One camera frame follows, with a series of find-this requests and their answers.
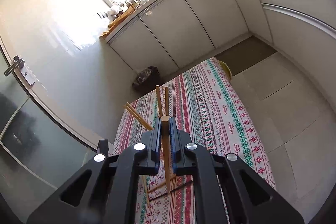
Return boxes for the wooden chopstick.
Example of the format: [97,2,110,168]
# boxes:
[147,175,177,193]
[155,85,163,117]
[165,86,169,116]
[141,175,151,211]
[123,102,153,131]
[161,115,170,195]

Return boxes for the dark trash bin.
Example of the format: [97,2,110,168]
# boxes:
[132,66,162,94]

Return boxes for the yellow cloth on counter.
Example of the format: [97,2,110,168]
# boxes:
[100,6,136,39]

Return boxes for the patterned red green tablecloth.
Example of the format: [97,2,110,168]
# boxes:
[109,57,277,224]

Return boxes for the yellow stool under table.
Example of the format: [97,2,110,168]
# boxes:
[219,61,232,81]

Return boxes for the silver door handle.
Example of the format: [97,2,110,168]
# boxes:
[4,56,35,86]

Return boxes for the frosted glass door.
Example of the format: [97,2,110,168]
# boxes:
[1,54,95,194]

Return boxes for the white lower kitchen cabinets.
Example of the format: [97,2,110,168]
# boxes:
[106,0,335,105]

